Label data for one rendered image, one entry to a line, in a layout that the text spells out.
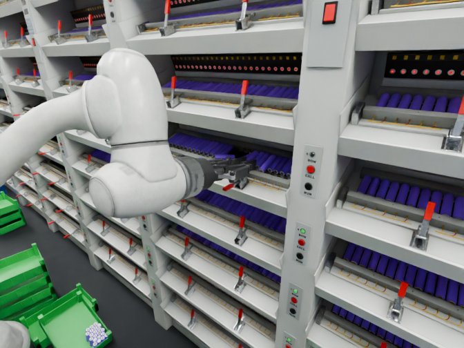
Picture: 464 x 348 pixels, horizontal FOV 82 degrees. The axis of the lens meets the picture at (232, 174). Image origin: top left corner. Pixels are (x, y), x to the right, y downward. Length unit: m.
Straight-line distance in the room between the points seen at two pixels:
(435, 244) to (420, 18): 0.41
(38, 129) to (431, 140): 0.68
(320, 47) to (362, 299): 0.58
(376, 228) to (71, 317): 1.52
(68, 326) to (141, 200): 1.33
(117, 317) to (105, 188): 1.36
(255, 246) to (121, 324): 1.06
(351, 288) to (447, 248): 0.24
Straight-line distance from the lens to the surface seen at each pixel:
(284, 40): 0.62
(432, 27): 0.55
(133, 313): 1.75
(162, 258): 1.33
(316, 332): 0.94
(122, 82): 0.48
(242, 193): 0.75
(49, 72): 1.65
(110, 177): 0.46
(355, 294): 0.78
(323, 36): 0.58
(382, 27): 0.56
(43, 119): 0.54
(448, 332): 0.80
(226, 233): 0.91
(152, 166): 0.47
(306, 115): 0.60
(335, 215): 0.67
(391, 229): 0.67
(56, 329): 1.75
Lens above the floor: 1.29
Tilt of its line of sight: 23 degrees down
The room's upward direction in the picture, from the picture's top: straight up
